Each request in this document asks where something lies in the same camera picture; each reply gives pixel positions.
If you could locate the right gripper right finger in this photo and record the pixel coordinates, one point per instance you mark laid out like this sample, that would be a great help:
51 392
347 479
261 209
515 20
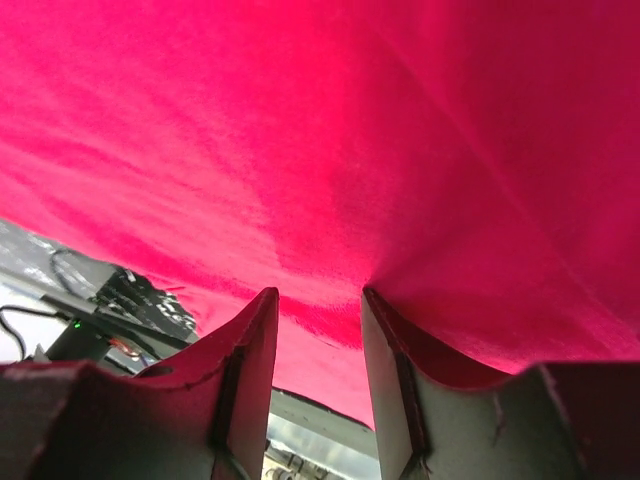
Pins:
439 414

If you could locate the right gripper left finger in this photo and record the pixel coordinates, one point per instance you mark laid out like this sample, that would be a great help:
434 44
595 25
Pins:
199 414

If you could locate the crimson t shirt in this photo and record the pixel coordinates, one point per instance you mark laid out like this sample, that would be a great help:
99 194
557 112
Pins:
475 162

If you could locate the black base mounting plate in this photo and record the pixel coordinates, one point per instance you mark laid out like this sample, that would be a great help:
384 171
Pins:
126 309

